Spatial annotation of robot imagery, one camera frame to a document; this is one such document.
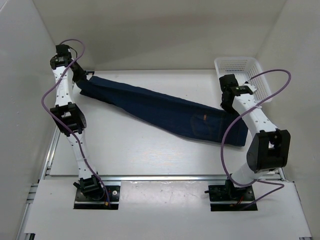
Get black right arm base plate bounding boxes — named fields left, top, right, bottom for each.
left=204, top=185, right=258, bottom=212

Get left aluminium frame rail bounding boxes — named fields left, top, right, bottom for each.
left=15, top=127, right=60, bottom=240

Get dark blue denim trousers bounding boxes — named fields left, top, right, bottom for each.
left=76, top=76, right=248, bottom=147

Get white perforated plastic basket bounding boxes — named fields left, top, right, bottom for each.
left=214, top=56, right=272, bottom=102

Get front aluminium rail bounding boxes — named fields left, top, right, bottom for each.
left=101, top=175, right=227, bottom=182

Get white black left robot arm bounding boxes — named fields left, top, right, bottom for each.
left=50, top=44, right=105, bottom=201

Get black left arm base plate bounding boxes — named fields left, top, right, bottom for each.
left=73, top=185, right=121, bottom=210

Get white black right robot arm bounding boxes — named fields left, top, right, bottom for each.
left=219, top=74, right=291, bottom=200

